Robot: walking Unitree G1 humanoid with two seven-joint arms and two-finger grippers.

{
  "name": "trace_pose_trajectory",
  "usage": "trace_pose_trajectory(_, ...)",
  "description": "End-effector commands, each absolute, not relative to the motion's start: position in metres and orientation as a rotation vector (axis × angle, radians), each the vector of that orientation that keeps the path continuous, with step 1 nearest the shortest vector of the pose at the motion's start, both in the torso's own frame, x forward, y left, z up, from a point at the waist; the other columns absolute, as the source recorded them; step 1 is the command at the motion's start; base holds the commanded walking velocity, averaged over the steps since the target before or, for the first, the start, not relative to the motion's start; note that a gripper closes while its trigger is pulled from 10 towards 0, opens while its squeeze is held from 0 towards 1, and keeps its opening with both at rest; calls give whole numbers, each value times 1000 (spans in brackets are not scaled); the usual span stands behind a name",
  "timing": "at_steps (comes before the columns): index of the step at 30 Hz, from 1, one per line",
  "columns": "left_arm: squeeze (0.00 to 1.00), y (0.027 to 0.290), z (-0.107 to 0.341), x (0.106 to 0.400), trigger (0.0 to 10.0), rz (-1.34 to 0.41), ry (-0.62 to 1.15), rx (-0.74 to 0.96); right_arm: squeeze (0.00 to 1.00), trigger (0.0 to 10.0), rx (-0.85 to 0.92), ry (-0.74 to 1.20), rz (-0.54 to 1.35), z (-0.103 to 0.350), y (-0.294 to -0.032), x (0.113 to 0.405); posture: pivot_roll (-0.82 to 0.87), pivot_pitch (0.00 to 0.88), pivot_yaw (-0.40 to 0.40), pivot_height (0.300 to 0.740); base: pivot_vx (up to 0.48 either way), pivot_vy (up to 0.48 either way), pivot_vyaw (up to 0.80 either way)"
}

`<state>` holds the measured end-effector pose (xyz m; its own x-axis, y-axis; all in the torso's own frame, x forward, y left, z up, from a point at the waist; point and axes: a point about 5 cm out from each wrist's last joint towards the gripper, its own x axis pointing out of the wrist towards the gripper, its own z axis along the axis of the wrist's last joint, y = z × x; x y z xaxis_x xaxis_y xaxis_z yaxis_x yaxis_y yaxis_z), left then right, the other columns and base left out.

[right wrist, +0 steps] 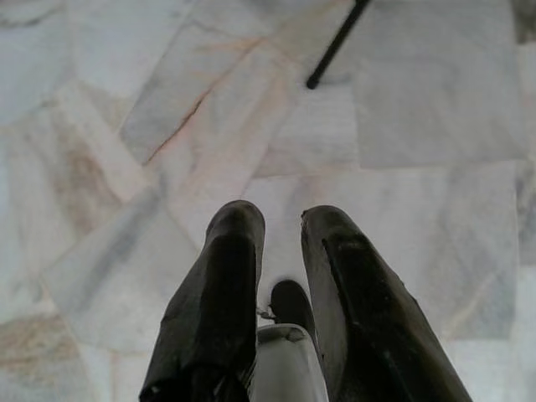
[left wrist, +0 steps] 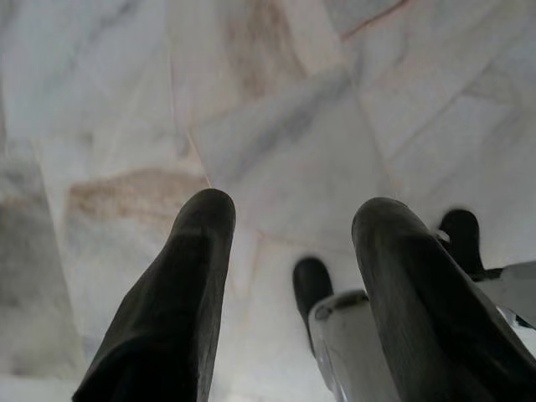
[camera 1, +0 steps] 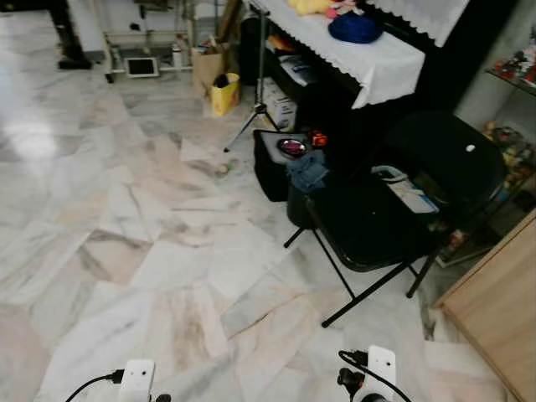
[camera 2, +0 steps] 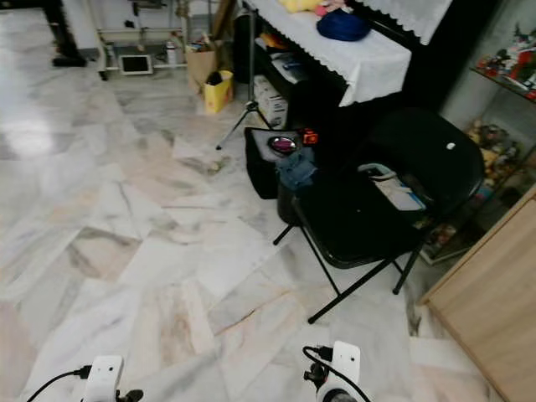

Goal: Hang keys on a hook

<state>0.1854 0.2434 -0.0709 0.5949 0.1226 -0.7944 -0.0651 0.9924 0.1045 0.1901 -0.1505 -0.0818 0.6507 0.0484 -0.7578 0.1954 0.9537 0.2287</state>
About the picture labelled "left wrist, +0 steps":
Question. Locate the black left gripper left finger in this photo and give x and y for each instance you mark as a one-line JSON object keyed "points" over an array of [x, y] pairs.
{"points": [[176, 301]]}

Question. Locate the black right robot foot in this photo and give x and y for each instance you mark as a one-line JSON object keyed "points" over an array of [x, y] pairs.
{"points": [[460, 238]]}

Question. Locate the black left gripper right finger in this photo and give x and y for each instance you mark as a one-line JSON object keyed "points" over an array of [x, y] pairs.
{"points": [[427, 318]]}

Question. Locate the black left robot foot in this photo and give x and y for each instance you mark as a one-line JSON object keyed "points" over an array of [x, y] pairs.
{"points": [[312, 280]]}

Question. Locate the black robot foot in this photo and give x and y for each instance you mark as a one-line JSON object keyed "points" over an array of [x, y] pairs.
{"points": [[312, 280], [460, 238]]}

